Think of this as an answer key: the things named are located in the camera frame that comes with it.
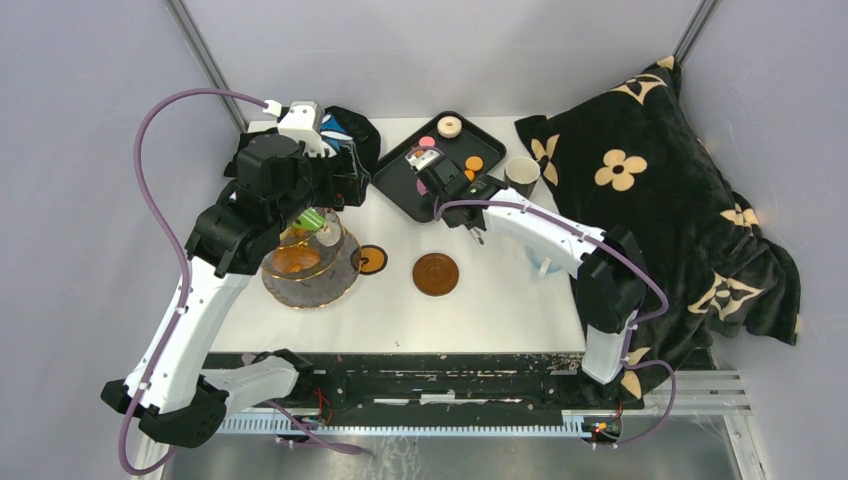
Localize green cake slice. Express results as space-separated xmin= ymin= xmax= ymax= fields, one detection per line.
xmin=291 ymin=208 xmax=326 ymax=232

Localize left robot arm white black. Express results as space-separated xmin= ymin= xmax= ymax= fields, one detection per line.
xmin=101 ymin=132 xmax=370 ymax=448

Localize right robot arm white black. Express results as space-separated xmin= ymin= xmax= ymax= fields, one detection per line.
xmin=408 ymin=150 xmax=648 ymax=385

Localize metal tongs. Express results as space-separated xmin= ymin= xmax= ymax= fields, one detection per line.
xmin=468 ymin=227 xmax=485 ymax=246

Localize pink frosted cupcake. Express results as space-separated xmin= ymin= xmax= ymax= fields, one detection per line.
xmin=416 ymin=179 xmax=428 ymax=197

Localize orange black round coaster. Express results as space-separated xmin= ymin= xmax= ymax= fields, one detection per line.
xmin=353 ymin=245 xmax=388 ymax=275

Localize black serving tray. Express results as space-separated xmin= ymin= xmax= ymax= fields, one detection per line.
xmin=370 ymin=111 xmax=506 ymax=223

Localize pink macaron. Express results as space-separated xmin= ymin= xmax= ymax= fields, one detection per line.
xmin=418 ymin=136 xmax=436 ymax=148

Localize brown round coaster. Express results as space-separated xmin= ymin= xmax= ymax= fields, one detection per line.
xmin=412 ymin=253 xmax=459 ymax=297

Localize small orange cookie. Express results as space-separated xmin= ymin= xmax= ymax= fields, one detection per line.
xmin=464 ymin=155 xmax=484 ymax=173

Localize black flower-print cloth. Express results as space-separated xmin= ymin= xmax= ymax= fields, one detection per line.
xmin=223 ymin=105 xmax=382 ymax=180

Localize white mug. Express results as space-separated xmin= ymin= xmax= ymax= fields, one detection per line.
xmin=526 ymin=248 xmax=563 ymax=278

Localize white ring donut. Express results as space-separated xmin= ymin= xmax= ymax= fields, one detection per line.
xmin=436 ymin=115 xmax=463 ymax=139

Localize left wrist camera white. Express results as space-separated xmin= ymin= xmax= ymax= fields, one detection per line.
xmin=263 ymin=100 xmax=327 ymax=158

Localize black floral blanket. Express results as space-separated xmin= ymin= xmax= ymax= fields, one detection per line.
xmin=515 ymin=57 xmax=801 ymax=402

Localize black paper cup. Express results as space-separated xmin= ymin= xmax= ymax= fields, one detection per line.
xmin=503 ymin=157 xmax=541 ymax=199

